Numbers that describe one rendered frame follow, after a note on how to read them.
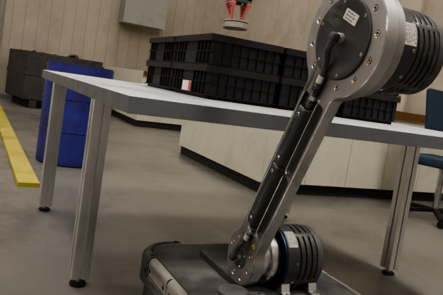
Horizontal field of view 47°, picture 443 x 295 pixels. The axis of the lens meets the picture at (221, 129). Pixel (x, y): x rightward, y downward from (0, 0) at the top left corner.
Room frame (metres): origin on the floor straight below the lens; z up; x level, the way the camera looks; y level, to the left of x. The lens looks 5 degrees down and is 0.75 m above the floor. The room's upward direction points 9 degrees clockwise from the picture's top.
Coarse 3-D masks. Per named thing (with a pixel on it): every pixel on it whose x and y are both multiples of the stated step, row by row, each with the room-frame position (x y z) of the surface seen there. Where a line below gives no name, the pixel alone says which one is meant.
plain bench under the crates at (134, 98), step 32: (64, 96) 2.53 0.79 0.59; (96, 96) 1.45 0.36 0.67; (128, 96) 1.16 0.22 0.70; (160, 96) 1.39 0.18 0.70; (192, 96) 1.86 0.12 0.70; (96, 128) 1.69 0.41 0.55; (352, 128) 1.44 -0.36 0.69; (384, 128) 1.55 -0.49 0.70; (416, 128) 2.16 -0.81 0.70; (96, 160) 1.71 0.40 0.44; (416, 160) 2.35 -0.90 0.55; (96, 192) 1.71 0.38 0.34; (384, 256) 2.37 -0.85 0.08
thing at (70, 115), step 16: (48, 64) 3.78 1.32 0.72; (64, 64) 3.69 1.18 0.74; (48, 80) 3.75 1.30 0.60; (48, 96) 3.73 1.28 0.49; (80, 96) 3.70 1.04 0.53; (48, 112) 3.72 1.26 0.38; (64, 112) 3.68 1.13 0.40; (80, 112) 3.70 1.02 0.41; (64, 128) 3.68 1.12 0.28; (80, 128) 3.71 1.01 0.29; (64, 144) 3.68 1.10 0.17; (80, 144) 3.72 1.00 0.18; (64, 160) 3.68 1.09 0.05; (80, 160) 3.73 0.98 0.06
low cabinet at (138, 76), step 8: (120, 72) 8.44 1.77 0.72; (128, 72) 8.02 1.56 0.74; (136, 72) 7.61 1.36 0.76; (144, 72) 7.32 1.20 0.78; (128, 80) 7.97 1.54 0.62; (136, 80) 7.56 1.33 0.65; (144, 80) 7.37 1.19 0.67; (112, 112) 8.62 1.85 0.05; (120, 112) 8.15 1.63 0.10; (128, 120) 7.74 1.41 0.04; (136, 120) 7.38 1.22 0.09; (144, 120) 7.41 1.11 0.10; (152, 120) 7.46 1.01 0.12; (160, 120) 7.51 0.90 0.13; (168, 120) 7.57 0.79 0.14; (176, 120) 7.62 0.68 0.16; (160, 128) 7.55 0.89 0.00; (168, 128) 7.61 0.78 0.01; (176, 128) 7.66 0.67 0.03
